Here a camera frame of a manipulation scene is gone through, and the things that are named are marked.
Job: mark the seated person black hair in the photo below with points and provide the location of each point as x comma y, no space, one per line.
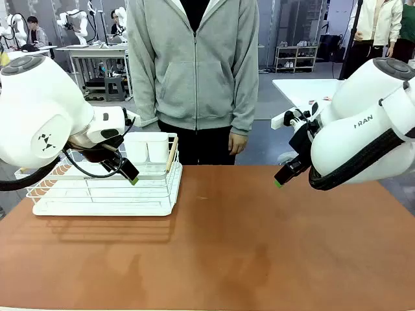
115,24

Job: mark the person in grey hoodie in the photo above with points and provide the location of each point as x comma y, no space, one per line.
194,64

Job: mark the white lab table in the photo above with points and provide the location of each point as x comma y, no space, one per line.
301,90
97,50

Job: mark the white utensil holder cup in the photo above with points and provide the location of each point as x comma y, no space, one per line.
158,147
136,147

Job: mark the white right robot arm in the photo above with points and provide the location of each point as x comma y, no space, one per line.
356,136

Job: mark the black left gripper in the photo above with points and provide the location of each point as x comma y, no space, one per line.
97,155

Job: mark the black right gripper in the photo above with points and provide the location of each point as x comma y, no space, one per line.
304,142

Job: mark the white lab robot arm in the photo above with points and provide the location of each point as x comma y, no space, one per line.
122,22
76,26
16,29

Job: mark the person's left hand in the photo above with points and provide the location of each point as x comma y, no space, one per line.
238,144

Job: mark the person in green top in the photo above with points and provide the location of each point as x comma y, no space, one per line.
405,32

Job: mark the person in white jacket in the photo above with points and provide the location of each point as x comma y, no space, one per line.
376,22

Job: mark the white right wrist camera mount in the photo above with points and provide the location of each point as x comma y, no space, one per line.
282,121

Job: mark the grey-sleeved right forearm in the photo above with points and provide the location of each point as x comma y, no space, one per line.
142,100

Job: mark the seated person grey jacket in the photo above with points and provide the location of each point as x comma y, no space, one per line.
36,34

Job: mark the grey-sleeved left forearm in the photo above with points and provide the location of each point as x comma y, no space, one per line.
244,103

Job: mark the black tripod pole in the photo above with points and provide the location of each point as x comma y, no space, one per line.
351,39

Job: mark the white shoe rack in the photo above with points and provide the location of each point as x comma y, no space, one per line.
296,58

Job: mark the grey plastic stool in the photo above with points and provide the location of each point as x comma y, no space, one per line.
114,88

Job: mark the black bag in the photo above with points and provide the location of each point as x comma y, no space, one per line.
329,47

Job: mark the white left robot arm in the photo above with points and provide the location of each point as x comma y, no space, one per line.
39,107

